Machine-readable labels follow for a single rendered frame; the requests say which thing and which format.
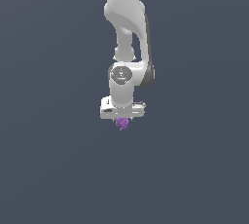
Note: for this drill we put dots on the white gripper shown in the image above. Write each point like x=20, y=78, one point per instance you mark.
x=121, y=111

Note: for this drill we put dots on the small purple object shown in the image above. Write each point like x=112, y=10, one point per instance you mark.
x=122, y=123

